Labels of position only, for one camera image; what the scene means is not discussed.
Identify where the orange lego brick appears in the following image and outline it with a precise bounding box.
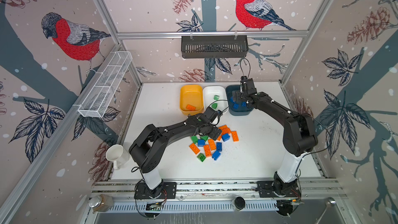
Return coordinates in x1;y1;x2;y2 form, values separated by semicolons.
189;143;201;155
231;131;239;142
203;145;212;157
186;104;196;111
219;125;231;135

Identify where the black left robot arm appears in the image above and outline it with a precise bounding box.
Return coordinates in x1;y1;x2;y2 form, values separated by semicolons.
129;107;223;198

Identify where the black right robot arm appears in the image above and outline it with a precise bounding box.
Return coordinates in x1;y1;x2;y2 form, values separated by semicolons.
233;76;318;197

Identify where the dark teal plastic bin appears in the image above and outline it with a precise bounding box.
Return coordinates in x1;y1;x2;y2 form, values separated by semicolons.
226;85;253;116

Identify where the blue lego brick in pile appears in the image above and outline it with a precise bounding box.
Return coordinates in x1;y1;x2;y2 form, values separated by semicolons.
198;140;205;147

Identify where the orange lego brick studs up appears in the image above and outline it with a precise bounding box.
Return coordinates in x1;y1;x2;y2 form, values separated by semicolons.
208;139;217;151

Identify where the blue open lego brick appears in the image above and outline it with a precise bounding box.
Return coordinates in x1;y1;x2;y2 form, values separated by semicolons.
216;142;222;152

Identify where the orange lego brick upright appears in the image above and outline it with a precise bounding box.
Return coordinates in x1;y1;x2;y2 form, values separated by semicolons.
203;145;212;157

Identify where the white plastic bin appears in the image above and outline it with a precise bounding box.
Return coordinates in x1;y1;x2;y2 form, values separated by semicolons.
203;86;229;114

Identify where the yellow plastic bin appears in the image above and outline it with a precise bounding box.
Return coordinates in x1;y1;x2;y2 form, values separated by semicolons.
179;85;204;116

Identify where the blue lego brick low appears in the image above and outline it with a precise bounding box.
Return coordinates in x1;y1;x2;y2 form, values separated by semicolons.
212;150;221;161

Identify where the green lego brick bottom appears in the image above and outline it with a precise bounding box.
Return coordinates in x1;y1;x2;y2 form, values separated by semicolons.
197;153;206;162

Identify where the white ceramic mug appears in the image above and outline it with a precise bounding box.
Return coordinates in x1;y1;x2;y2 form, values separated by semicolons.
106;144;130;170

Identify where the glass jar with lid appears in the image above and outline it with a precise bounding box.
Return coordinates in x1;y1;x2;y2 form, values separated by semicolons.
89;194;114;213

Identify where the black hanging wire basket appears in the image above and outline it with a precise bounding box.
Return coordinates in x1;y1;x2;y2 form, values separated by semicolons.
181;35;249;59

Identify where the white wire mesh basket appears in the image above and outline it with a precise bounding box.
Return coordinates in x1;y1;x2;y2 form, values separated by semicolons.
78;51;132;118

